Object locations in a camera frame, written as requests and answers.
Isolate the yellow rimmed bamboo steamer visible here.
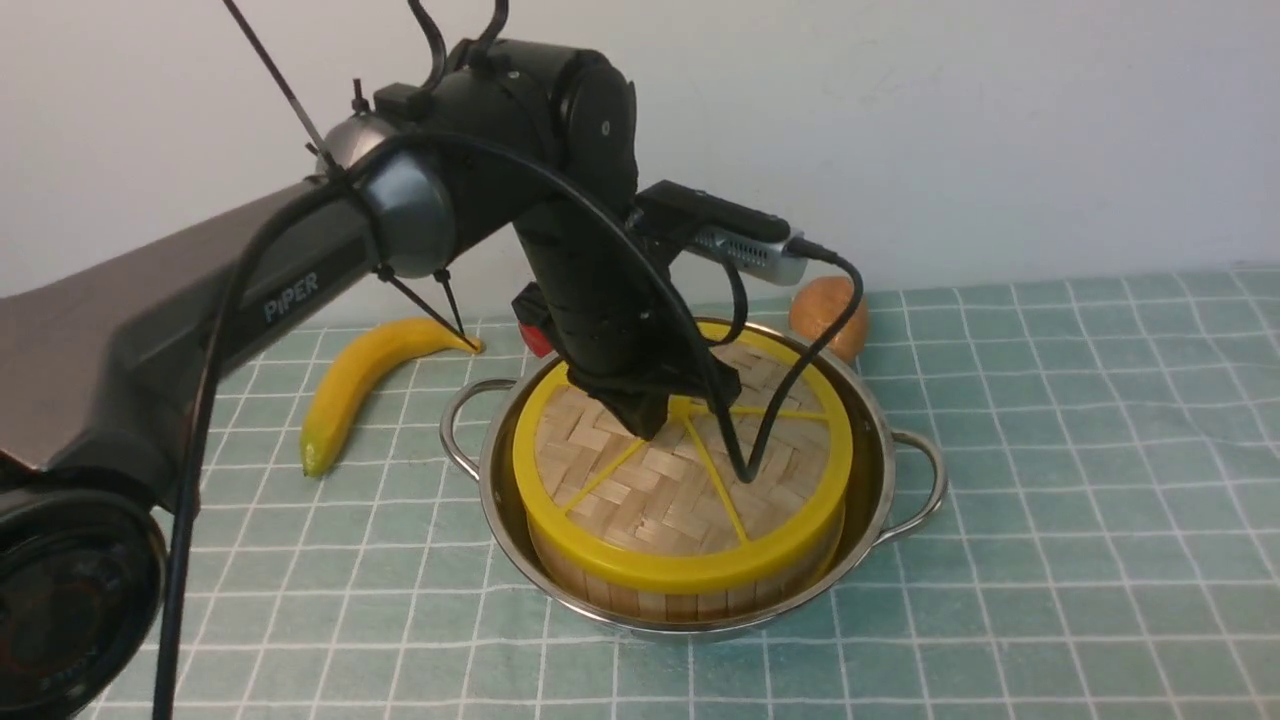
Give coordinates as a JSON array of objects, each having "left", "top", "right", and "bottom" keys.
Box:
[{"left": 527, "top": 497, "right": 845, "bottom": 623}]

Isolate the brown potato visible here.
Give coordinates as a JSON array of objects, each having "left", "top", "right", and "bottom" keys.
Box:
[{"left": 788, "top": 275, "right": 870, "bottom": 365}]

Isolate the green checkered tablecloth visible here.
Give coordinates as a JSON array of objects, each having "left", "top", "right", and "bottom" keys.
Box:
[{"left": 174, "top": 266, "right": 1279, "bottom": 719}]

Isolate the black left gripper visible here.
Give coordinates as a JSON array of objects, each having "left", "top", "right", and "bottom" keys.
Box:
[{"left": 512, "top": 200, "right": 710, "bottom": 441}]

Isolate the red bell pepper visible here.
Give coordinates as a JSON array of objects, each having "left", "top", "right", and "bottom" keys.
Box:
[{"left": 511, "top": 282, "right": 556, "bottom": 357}]

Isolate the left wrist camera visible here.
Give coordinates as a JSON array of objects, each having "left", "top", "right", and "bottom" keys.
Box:
[{"left": 627, "top": 179, "right": 806, "bottom": 287}]

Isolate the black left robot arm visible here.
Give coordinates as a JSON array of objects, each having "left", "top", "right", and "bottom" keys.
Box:
[{"left": 1, "top": 37, "right": 740, "bottom": 719}]

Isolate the yellow woven bamboo lid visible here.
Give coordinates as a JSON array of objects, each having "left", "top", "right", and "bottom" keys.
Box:
[{"left": 511, "top": 360, "right": 854, "bottom": 594}]

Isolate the yellow banana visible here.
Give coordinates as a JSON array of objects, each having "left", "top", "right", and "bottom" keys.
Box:
[{"left": 300, "top": 316, "right": 486, "bottom": 478}]

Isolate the stainless steel pot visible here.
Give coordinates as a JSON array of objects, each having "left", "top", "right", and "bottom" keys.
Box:
[{"left": 439, "top": 354, "right": 948, "bottom": 641}]

